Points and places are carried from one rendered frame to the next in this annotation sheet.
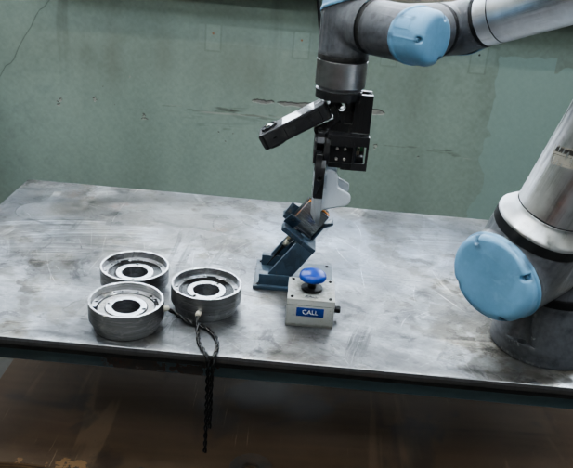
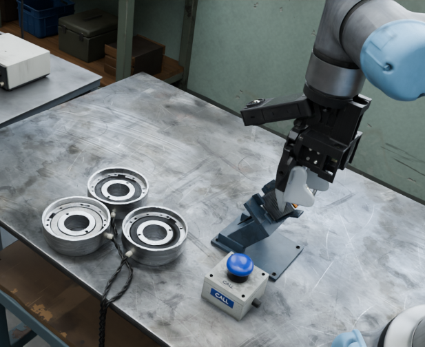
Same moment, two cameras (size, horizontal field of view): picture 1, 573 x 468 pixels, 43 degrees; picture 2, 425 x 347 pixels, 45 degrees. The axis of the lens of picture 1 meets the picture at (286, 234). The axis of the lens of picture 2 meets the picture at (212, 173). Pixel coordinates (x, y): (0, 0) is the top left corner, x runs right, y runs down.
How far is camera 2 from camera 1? 0.54 m
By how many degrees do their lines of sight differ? 28
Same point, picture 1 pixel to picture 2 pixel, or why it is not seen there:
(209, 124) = not seen: hidden behind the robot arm
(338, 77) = (321, 76)
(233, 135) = not seen: hidden behind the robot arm
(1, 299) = (18, 174)
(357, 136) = (330, 145)
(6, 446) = (16, 275)
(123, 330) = (55, 245)
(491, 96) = not seen: outside the picture
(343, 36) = (333, 33)
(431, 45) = (408, 78)
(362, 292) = (308, 290)
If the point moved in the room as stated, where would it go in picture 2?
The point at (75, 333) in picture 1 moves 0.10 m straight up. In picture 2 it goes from (33, 228) to (29, 180)
